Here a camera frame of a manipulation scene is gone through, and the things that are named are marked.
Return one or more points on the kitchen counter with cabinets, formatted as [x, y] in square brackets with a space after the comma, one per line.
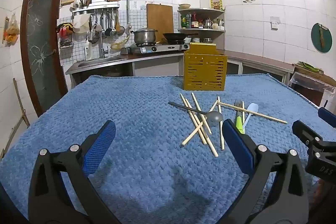
[262, 61]

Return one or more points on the cream bowl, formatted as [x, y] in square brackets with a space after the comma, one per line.
[184, 6]

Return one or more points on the steel gas stove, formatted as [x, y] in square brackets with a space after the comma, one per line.
[157, 48]

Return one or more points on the small metal cup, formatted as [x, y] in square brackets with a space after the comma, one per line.
[124, 51]

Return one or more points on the hanging plastic bags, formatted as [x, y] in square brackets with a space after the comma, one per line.
[11, 32]

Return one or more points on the blue knitted blanket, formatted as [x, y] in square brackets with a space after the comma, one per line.
[131, 113]

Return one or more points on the dark sauce bottle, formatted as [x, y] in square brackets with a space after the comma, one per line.
[188, 20]

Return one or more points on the green round board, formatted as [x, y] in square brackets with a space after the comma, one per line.
[330, 40]

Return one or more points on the yellow slotted utensil holder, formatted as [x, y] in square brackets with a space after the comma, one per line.
[204, 74]

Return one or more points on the hanging steel ladle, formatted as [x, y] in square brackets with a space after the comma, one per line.
[113, 29]

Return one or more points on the grey spoon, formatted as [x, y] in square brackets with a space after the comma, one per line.
[215, 117]

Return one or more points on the steel sink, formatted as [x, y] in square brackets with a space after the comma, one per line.
[99, 62]

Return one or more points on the steel faucet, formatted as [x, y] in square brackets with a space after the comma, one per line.
[101, 43]

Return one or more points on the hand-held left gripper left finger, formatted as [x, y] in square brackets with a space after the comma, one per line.
[101, 145]

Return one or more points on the steel corner shelf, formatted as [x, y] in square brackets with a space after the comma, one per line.
[199, 29]

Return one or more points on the white cloth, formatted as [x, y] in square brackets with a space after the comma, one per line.
[81, 23]

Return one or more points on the green vegetables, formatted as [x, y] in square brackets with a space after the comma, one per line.
[311, 66]

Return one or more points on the wooden cutting board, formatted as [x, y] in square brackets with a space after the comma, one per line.
[160, 19]

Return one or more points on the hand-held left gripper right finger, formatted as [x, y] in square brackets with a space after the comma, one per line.
[237, 146]

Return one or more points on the red yellow gloves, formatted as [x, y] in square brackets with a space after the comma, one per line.
[65, 28]

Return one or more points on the black wok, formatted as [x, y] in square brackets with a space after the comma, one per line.
[174, 35]

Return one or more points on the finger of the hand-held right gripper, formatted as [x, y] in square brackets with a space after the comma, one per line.
[328, 116]
[302, 129]

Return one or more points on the plastic-covered brown box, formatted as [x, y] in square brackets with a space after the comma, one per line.
[309, 87]

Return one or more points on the steel kettle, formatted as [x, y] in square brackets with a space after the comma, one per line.
[207, 23]

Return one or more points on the steel bowl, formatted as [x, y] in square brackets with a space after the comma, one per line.
[208, 40]

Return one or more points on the white wall outlet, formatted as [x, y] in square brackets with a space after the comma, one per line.
[274, 23]

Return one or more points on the steel utensil cup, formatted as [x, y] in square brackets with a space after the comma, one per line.
[84, 2]

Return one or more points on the white soap bottle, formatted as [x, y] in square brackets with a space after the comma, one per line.
[88, 52]

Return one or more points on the red-capped sauce bottle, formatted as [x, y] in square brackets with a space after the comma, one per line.
[194, 20]

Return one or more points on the hanging wooden spatula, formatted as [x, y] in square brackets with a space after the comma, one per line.
[118, 27]

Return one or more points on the dark wooden glass door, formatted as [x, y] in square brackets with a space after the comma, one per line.
[39, 56]

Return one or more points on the light blue spatula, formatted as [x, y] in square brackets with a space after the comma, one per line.
[252, 108]

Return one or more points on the yellow wall poster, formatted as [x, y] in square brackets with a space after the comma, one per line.
[216, 1]

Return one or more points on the steel cooking pot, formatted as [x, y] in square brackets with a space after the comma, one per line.
[144, 36]

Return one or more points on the steel wall utensil rack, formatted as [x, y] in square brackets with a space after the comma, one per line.
[95, 8]

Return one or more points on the wooden chopstick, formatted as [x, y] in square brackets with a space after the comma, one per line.
[190, 136]
[243, 116]
[211, 145]
[190, 108]
[197, 103]
[262, 115]
[219, 108]

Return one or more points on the green bottle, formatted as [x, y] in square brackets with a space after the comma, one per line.
[183, 22]

